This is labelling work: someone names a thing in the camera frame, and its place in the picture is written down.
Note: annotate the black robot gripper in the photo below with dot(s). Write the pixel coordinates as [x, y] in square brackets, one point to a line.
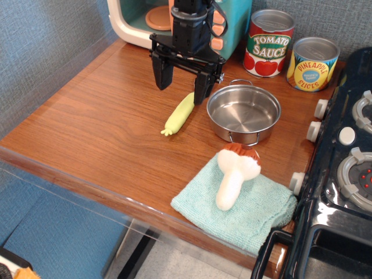
[187, 48]

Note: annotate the green handled metal spoon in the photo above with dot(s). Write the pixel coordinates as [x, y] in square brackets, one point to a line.
[179, 115]

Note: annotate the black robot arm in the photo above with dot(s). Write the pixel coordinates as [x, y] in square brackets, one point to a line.
[195, 7]

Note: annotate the round metal pot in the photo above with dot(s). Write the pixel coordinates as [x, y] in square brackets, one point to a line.
[243, 113]

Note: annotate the orange plate in microwave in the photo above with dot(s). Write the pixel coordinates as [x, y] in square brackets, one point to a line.
[158, 18]

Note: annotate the teal toy microwave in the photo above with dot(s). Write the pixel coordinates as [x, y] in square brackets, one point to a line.
[128, 21]

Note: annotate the tomato sauce can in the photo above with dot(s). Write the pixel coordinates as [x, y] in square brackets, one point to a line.
[269, 36]

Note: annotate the plush white mushroom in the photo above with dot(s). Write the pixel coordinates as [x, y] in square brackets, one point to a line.
[238, 163]

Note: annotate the pineapple slices can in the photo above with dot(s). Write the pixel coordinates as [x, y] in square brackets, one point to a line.
[312, 63]

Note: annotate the light teal cloth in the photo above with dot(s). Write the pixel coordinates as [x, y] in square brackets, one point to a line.
[262, 205]

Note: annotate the black toy stove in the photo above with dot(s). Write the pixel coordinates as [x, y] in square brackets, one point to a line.
[332, 234]

